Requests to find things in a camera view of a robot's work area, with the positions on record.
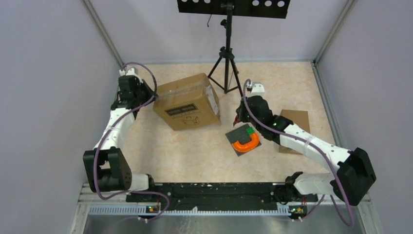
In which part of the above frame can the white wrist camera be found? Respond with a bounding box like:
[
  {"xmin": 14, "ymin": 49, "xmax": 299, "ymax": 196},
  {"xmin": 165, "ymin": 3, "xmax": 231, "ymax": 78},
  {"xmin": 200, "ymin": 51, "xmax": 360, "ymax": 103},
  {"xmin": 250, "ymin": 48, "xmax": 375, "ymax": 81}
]
[
  {"xmin": 119, "ymin": 67, "xmax": 138, "ymax": 77},
  {"xmin": 246, "ymin": 81, "xmax": 265, "ymax": 97}
]

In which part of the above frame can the large cardboard express box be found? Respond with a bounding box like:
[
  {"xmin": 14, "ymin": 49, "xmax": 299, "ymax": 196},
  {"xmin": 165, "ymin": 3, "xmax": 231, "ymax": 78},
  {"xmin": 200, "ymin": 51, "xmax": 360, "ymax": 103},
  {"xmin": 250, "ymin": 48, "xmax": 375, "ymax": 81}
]
[{"xmin": 152, "ymin": 73, "xmax": 220, "ymax": 131}]

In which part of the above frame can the black tripod stand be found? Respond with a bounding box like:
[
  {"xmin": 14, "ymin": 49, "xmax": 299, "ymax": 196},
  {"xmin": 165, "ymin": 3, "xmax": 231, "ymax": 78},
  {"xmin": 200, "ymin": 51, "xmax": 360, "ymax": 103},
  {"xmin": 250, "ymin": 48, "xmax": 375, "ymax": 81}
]
[{"xmin": 207, "ymin": 0, "xmax": 243, "ymax": 96}]

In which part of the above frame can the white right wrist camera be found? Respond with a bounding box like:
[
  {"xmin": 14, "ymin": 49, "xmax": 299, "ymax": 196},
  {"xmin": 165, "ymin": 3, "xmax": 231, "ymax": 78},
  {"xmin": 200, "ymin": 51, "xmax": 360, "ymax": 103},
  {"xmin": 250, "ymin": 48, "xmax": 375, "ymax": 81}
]
[{"xmin": 246, "ymin": 81, "xmax": 265, "ymax": 97}]

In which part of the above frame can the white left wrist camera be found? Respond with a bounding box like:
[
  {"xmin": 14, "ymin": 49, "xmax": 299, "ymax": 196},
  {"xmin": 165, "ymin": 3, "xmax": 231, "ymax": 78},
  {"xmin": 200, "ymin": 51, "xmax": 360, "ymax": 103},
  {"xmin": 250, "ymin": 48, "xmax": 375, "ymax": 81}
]
[{"xmin": 119, "ymin": 67, "xmax": 138, "ymax": 77}]

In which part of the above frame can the white shipping label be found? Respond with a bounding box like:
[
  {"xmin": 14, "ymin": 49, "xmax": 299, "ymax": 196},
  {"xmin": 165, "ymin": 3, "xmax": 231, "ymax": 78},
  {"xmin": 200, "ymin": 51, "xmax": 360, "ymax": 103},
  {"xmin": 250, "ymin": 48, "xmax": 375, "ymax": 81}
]
[{"xmin": 205, "ymin": 85, "xmax": 219, "ymax": 116}]

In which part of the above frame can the small cardboard box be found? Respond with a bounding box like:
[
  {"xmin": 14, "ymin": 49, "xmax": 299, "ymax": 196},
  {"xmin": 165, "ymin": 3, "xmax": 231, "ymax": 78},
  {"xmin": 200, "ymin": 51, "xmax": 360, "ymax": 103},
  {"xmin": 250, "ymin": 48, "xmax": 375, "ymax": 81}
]
[{"xmin": 278, "ymin": 109, "xmax": 311, "ymax": 155}]

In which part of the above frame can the green block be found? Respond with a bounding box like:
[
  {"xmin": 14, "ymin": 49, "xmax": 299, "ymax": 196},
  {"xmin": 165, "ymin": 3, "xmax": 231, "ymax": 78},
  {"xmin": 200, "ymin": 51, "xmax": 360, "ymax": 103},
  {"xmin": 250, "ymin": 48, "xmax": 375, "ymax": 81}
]
[{"xmin": 246, "ymin": 127, "xmax": 255, "ymax": 135}]

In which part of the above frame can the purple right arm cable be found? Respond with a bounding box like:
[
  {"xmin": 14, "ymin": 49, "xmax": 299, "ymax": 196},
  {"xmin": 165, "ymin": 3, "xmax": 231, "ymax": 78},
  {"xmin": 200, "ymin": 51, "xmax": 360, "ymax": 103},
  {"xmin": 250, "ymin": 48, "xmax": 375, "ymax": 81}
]
[{"xmin": 242, "ymin": 78, "xmax": 356, "ymax": 227}]

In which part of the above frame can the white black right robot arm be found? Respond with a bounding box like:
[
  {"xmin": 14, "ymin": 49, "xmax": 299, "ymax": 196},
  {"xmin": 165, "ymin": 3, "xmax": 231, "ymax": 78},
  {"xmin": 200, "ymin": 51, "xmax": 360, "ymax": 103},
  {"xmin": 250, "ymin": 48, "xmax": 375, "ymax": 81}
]
[{"xmin": 234, "ymin": 96, "xmax": 376, "ymax": 206}]

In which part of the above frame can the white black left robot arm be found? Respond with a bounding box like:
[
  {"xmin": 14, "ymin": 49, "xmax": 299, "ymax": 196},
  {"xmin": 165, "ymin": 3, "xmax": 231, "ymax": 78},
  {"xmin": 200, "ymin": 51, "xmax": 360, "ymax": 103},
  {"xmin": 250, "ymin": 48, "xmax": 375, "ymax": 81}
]
[{"xmin": 83, "ymin": 75, "xmax": 156, "ymax": 202}]

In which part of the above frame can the grey knife holder plate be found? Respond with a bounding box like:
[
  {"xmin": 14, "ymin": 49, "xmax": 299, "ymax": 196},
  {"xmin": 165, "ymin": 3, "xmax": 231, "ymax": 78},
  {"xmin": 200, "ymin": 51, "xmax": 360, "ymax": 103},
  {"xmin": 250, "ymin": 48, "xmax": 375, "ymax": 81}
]
[{"xmin": 225, "ymin": 124, "xmax": 262, "ymax": 157}]

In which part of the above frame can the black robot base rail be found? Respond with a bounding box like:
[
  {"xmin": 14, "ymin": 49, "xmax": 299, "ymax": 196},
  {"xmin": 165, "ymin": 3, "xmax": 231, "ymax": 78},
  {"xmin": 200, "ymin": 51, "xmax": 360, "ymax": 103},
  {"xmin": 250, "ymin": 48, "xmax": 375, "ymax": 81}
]
[{"xmin": 126, "ymin": 182, "xmax": 319, "ymax": 212}]

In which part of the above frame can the black perforated tripod tray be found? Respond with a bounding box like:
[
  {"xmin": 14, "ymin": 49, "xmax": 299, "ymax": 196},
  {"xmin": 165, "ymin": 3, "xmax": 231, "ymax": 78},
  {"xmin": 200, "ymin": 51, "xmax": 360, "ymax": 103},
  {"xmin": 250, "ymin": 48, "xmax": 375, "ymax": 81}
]
[{"xmin": 177, "ymin": 0, "xmax": 290, "ymax": 19}]

